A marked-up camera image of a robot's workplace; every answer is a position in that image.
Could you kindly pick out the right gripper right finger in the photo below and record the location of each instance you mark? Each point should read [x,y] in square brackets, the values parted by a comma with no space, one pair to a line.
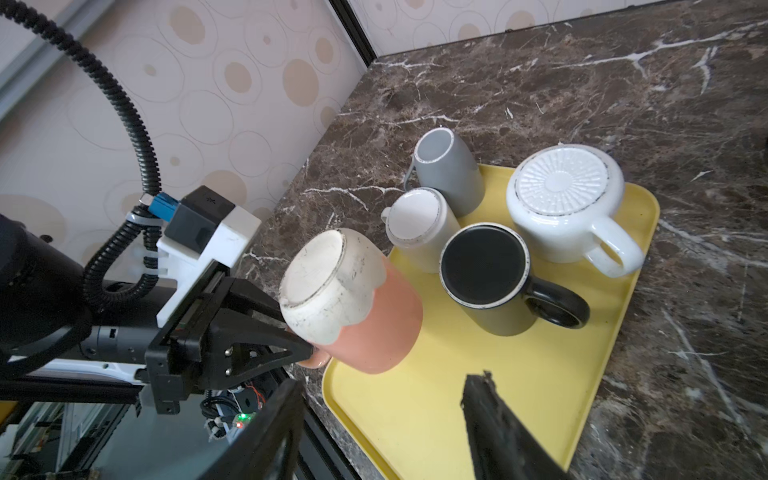
[500,445]

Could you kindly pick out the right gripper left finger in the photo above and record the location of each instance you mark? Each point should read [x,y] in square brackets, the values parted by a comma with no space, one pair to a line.
[268,448]

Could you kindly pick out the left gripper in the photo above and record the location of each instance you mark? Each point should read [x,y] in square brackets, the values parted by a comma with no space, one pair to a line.
[207,345]

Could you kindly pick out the peach and cream mug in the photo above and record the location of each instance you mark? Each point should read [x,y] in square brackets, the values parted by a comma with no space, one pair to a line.
[341,294]

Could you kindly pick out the black mug white rim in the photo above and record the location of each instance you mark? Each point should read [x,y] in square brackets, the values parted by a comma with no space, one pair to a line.
[486,268]

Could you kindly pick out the white ribbed mug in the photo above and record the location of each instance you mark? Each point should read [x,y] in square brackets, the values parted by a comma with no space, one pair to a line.
[562,200]

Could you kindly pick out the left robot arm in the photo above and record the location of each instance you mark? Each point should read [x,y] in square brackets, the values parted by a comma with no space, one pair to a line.
[44,315]

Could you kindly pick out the small grey mug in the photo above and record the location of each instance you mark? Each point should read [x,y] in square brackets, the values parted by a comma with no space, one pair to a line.
[442,161]

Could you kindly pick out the green lit circuit board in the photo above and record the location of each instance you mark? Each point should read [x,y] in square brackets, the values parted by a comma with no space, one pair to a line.
[223,415]

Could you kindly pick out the yellow plastic tray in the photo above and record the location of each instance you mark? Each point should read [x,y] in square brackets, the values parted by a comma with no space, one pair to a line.
[423,418]

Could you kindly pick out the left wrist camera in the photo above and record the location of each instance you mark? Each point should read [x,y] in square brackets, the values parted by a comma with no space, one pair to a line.
[203,228]

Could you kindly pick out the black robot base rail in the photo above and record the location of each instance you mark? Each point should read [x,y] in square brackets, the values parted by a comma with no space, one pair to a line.
[53,440]

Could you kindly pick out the left aluminium rail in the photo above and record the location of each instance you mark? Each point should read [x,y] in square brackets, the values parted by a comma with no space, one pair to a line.
[26,58]

